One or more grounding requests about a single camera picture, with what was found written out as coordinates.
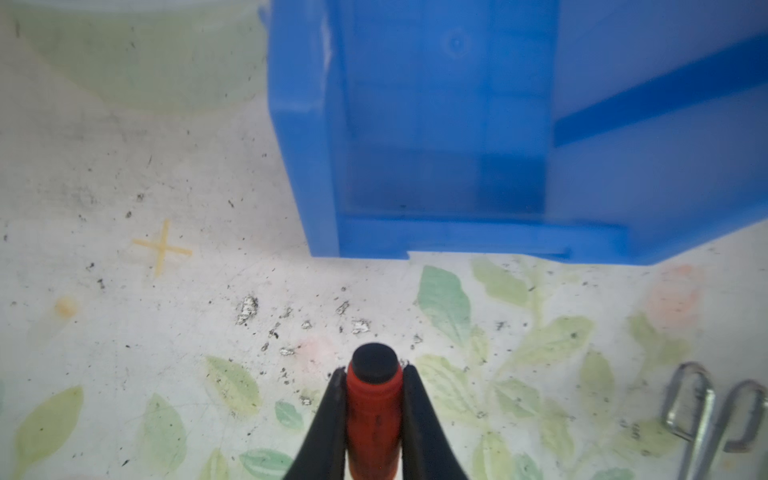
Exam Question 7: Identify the blue plastic bin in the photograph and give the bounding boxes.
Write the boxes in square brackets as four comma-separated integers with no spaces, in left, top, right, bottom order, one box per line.
[268,1,767,265]

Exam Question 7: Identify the silver metal clip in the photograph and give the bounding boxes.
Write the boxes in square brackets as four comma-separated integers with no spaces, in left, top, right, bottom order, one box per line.
[694,380,767,479]
[661,361,715,480]

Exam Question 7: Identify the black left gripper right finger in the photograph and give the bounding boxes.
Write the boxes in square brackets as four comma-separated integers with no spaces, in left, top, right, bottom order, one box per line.
[401,365,468,480]

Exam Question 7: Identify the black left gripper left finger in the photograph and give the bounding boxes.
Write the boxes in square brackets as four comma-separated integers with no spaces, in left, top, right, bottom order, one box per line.
[283,368,347,480]

